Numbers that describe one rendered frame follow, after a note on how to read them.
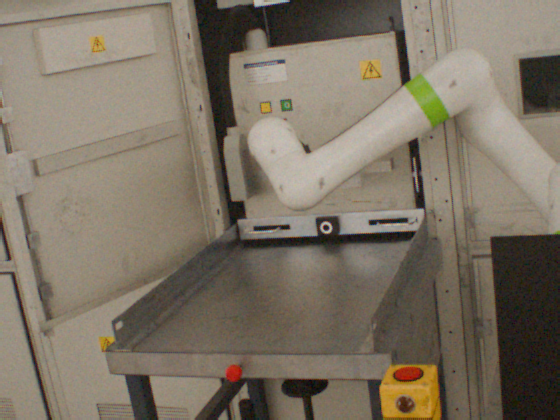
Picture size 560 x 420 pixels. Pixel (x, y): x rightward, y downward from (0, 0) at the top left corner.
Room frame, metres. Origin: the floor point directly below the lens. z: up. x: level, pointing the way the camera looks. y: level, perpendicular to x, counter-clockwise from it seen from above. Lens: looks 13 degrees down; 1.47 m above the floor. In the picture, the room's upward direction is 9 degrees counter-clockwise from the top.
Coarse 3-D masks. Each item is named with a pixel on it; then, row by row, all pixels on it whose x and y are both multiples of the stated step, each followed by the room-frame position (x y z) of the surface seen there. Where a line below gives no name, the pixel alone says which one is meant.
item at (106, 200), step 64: (128, 0) 2.07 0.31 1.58; (0, 64) 1.77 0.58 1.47; (64, 64) 1.90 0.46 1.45; (128, 64) 2.08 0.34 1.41; (0, 128) 1.74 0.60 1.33; (64, 128) 1.90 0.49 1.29; (128, 128) 2.05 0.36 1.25; (192, 128) 2.18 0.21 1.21; (64, 192) 1.87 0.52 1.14; (128, 192) 2.02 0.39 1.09; (192, 192) 2.18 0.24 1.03; (64, 256) 1.85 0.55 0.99; (128, 256) 1.99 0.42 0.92; (64, 320) 1.78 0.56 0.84
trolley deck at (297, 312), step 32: (256, 256) 2.07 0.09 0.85; (288, 256) 2.03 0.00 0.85; (320, 256) 1.98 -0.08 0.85; (352, 256) 1.94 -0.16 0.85; (384, 256) 1.90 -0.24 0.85; (224, 288) 1.84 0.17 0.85; (256, 288) 1.81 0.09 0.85; (288, 288) 1.77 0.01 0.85; (320, 288) 1.74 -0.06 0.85; (352, 288) 1.71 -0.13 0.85; (384, 288) 1.67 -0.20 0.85; (416, 288) 1.64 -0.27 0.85; (192, 320) 1.66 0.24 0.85; (224, 320) 1.63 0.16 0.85; (256, 320) 1.60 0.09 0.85; (288, 320) 1.57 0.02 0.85; (320, 320) 1.54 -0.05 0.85; (352, 320) 1.52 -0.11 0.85; (416, 320) 1.57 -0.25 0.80; (128, 352) 1.53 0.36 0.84; (160, 352) 1.50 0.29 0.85; (192, 352) 1.48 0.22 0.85; (224, 352) 1.45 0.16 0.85; (256, 352) 1.43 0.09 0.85; (288, 352) 1.41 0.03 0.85; (320, 352) 1.38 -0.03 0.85; (352, 352) 1.36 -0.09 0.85; (384, 352) 1.34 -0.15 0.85
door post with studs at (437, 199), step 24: (408, 0) 1.97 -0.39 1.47; (408, 24) 1.98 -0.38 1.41; (408, 48) 1.98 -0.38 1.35; (432, 48) 1.95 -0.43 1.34; (432, 144) 1.96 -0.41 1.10; (432, 168) 1.97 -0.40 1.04; (432, 192) 1.97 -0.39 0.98; (432, 216) 1.97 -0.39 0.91; (456, 264) 1.95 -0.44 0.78; (456, 288) 1.95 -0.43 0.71; (456, 312) 1.96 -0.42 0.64; (456, 336) 1.96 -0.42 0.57; (456, 360) 1.96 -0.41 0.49; (456, 384) 1.96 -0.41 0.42; (456, 408) 1.96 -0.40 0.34
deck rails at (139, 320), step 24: (216, 240) 2.06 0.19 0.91; (192, 264) 1.91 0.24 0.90; (216, 264) 2.04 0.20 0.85; (408, 264) 1.70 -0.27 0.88; (168, 288) 1.78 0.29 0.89; (192, 288) 1.87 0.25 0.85; (144, 312) 1.66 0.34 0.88; (168, 312) 1.72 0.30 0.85; (384, 312) 1.44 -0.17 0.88; (120, 336) 1.55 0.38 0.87; (144, 336) 1.59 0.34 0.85; (384, 336) 1.40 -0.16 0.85
